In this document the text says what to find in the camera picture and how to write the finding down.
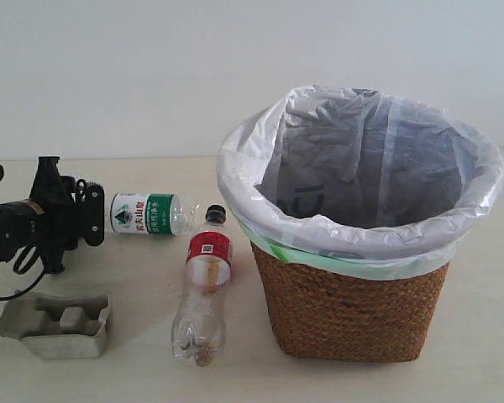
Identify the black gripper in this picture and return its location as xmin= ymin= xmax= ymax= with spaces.
xmin=29 ymin=156 xmax=106 ymax=273

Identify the green label water bottle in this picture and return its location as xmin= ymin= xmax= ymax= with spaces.
xmin=104 ymin=192 xmax=200 ymax=235

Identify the grey moulded pulp tray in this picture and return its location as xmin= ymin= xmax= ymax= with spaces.
xmin=0 ymin=291 xmax=113 ymax=360

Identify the red label clear bottle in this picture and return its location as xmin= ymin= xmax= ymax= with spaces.
xmin=171 ymin=205 xmax=233 ymax=367

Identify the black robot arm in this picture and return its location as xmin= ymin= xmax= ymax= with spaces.
xmin=0 ymin=156 xmax=105 ymax=275

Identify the woven brown wicker basket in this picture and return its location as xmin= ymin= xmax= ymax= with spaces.
xmin=251 ymin=244 xmax=449 ymax=363

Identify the white plastic bin liner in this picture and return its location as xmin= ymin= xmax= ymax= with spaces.
xmin=217 ymin=86 xmax=504 ymax=270

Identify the light green trash bag edge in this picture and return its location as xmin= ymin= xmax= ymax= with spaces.
xmin=237 ymin=220 xmax=459 ymax=280

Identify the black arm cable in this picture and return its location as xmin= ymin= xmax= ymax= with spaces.
xmin=0 ymin=160 xmax=55 ymax=301

